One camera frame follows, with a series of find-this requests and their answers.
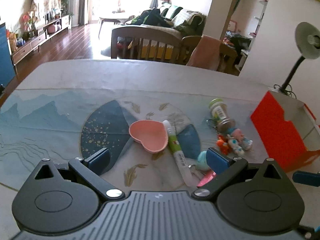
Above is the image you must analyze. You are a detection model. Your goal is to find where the black lamp power cable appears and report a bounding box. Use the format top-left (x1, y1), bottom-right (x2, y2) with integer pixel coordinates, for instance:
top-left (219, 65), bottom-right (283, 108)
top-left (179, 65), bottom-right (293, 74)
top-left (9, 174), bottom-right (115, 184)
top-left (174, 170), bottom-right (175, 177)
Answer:
top-left (273, 83), bottom-right (298, 98)

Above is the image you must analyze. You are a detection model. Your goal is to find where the white blue toy figure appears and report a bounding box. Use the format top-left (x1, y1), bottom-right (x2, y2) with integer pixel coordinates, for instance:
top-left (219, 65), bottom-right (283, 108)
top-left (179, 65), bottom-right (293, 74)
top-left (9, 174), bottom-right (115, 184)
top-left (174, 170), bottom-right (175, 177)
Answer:
top-left (227, 135), bottom-right (245, 155)

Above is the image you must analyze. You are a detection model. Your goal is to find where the teal egg-shaped toy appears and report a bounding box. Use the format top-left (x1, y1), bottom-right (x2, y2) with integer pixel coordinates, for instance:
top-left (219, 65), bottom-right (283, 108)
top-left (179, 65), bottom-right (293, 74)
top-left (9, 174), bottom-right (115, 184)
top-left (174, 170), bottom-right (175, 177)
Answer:
top-left (196, 151), bottom-right (210, 171)

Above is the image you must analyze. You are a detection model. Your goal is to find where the red cartoon keychain figure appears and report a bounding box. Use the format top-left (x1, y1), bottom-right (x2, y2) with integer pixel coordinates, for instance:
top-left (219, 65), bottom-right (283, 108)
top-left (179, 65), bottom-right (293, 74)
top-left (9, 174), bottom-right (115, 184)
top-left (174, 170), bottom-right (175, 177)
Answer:
top-left (216, 134), bottom-right (232, 155)

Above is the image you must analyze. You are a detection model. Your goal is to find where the wooden chair with cloth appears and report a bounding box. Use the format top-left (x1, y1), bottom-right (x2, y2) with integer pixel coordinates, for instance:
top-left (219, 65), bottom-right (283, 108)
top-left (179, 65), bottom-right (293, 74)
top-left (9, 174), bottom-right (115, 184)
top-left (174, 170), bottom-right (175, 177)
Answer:
top-left (178, 35), bottom-right (237, 72)

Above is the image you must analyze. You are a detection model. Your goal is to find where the red cardboard box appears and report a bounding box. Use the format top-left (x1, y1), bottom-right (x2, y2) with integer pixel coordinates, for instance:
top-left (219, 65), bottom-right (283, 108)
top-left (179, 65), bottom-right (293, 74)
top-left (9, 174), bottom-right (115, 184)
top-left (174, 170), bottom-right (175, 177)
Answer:
top-left (251, 91), bottom-right (319, 172)

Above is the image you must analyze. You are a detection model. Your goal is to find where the pink heart-shaped bowl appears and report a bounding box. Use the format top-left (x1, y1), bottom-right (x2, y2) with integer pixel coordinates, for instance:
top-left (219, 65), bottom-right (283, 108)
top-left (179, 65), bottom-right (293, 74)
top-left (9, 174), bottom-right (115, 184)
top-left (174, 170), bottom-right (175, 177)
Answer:
top-left (129, 120), bottom-right (168, 154)

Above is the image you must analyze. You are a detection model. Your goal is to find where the green-capped spice jar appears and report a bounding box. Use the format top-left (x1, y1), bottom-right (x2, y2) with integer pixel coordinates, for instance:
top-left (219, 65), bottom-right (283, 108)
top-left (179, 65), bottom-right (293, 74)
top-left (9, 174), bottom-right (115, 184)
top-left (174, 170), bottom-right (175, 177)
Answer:
top-left (209, 98), bottom-right (235, 134)

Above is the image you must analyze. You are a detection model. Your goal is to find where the wooden tv cabinet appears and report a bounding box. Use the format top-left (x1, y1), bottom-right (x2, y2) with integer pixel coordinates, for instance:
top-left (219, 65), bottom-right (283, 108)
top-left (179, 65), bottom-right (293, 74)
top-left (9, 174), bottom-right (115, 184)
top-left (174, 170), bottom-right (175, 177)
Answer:
top-left (11, 15), bottom-right (70, 67)

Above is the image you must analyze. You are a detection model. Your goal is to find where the dark wooden dining chair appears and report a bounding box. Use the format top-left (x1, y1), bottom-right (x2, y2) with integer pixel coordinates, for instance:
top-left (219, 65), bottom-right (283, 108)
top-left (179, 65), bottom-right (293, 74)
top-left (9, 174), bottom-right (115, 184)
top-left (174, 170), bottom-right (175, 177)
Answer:
top-left (111, 25), bottom-right (181, 63)

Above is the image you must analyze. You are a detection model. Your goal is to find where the red binder clip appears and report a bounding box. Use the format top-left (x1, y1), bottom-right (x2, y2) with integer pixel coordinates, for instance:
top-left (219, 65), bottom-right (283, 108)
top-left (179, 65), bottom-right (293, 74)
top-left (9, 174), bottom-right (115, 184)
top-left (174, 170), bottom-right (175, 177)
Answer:
top-left (197, 170), bottom-right (216, 187)

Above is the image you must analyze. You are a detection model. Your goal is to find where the sofa with clothes pile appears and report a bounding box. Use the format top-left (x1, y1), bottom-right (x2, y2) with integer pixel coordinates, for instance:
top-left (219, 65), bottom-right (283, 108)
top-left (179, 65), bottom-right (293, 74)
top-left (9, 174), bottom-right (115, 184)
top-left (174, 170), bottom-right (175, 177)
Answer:
top-left (126, 3), bottom-right (206, 37)

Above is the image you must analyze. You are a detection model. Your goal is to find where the white green pen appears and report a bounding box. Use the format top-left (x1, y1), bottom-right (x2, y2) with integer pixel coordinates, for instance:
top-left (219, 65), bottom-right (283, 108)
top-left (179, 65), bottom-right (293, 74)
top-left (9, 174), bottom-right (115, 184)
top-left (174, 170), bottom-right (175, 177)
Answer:
top-left (162, 120), bottom-right (195, 187)

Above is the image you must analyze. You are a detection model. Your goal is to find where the pink blue doll figure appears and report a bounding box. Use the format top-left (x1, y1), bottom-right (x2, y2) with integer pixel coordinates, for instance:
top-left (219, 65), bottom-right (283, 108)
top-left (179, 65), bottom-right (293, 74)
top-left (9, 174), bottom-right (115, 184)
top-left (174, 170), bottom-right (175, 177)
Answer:
top-left (227, 127), bottom-right (253, 151)

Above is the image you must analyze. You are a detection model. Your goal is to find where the blue board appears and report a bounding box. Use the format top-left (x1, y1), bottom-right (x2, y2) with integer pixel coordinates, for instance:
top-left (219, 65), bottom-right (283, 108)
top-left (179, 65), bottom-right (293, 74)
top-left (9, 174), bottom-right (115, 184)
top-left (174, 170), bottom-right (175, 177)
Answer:
top-left (0, 23), bottom-right (15, 87)

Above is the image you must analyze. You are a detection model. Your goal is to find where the grey desk lamp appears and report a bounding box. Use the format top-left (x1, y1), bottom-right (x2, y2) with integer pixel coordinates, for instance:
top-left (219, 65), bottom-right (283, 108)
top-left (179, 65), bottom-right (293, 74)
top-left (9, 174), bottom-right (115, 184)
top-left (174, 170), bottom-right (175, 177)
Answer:
top-left (279, 22), bottom-right (320, 93)

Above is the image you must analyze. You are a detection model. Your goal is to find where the pink cloth on chair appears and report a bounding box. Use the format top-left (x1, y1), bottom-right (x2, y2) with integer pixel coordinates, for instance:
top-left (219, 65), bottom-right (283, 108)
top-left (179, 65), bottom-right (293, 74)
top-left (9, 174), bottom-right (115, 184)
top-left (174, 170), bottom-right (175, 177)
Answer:
top-left (187, 35), bottom-right (221, 71)

